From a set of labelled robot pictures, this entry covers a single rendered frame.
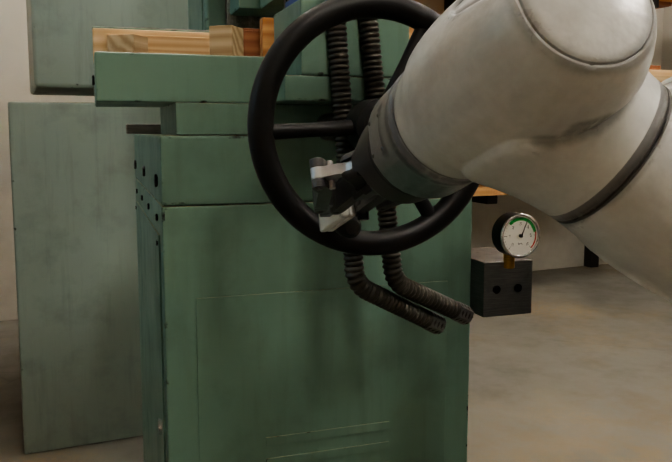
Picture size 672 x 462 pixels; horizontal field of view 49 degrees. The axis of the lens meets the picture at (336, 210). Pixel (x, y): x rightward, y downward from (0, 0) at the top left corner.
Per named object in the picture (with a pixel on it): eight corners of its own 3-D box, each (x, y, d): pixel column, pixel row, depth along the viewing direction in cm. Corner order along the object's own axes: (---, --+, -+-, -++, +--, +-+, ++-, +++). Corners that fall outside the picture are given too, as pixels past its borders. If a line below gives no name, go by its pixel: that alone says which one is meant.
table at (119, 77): (93, 98, 79) (91, 41, 79) (92, 106, 108) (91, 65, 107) (569, 104, 98) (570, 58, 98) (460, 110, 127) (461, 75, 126)
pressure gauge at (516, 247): (500, 272, 101) (502, 214, 100) (486, 268, 105) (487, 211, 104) (539, 270, 103) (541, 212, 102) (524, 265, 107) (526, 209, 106)
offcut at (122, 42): (122, 62, 102) (121, 38, 102) (148, 61, 101) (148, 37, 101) (107, 59, 99) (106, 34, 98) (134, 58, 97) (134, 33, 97)
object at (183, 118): (176, 134, 92) (175, 102, 91) (160, 134, 112) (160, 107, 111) (462, 134, 104) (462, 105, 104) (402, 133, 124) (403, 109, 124)
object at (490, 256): (484, 318, 104) (485, 262, 103) (444, 299, 116) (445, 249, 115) (535, 313, 107) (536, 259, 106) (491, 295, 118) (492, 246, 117)
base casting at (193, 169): (158, 206, 92) (156, 133, 91) (133, 178, 146) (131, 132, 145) (475, 196, 106) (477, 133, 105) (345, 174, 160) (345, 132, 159)
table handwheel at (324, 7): (328, -66, 75) (542, 70, 84) (280, -27, 94) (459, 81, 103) (204, 189, 74) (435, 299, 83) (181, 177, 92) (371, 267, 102)
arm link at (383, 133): (383, 51, 49) (354, 86, 54) (400, 182, 47) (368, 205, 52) (502, 56, 52) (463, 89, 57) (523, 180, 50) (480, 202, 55)
